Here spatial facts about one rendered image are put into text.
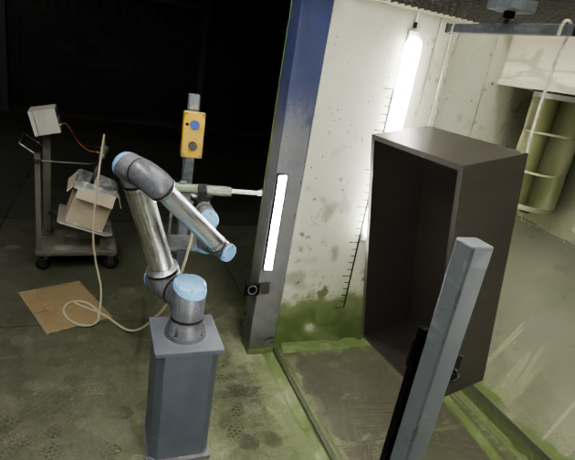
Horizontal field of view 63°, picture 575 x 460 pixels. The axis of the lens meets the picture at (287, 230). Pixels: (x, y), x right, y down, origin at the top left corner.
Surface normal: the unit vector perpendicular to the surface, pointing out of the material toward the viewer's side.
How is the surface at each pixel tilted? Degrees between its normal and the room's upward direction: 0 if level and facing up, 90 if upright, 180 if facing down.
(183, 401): 90
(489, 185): 90
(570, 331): 57
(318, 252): 90
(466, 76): 90
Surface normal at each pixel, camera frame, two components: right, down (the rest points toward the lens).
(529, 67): -0.93, -0.02
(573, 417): -0.69, -0.53
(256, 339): 0.34, 0.36
